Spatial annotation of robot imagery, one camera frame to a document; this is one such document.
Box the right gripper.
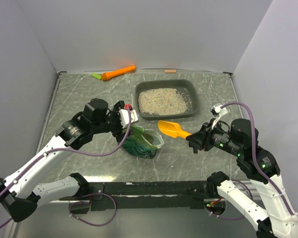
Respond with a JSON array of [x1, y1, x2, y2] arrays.
[[186, 118, 243, 156]]

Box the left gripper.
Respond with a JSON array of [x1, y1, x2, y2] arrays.
[[92, 101, 134, 142]]

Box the yellow plastic scoop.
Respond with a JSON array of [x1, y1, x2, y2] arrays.
[[158, 120, 191, 139]]

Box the green litter bag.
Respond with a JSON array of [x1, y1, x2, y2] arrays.
[[122, 125, 164, 159]]

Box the grey litter box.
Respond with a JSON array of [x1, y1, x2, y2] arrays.
[[135, 79, 200, 120]]

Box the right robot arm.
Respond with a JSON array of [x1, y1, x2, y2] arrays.
[[184, 119, 298, 238]]

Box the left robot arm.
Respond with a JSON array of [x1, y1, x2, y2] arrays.
[[0, 98, 139, 222]]

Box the litter granules in box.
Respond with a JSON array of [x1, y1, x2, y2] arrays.
[[138, 88, 192, 116]]

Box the orange toy microphone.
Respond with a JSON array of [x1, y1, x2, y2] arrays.
[[101, 65, 136, 81]]

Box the green rectangular block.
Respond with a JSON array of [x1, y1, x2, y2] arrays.
[[91, 73, 102, 80]]

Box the tan tape piece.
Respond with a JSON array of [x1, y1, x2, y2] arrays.
[[164, 69, 177, 73]]

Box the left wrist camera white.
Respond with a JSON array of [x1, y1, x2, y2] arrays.
[[119, 104, 139, 128]]

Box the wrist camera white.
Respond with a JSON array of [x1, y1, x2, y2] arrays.
[[210, 104, 229, 129], [119, 104, 139, 128]]

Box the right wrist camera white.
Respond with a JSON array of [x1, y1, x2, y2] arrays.
[[210, 104, 229, 129]]

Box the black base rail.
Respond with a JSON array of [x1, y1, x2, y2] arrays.
[[59, 180, 236, 211]]

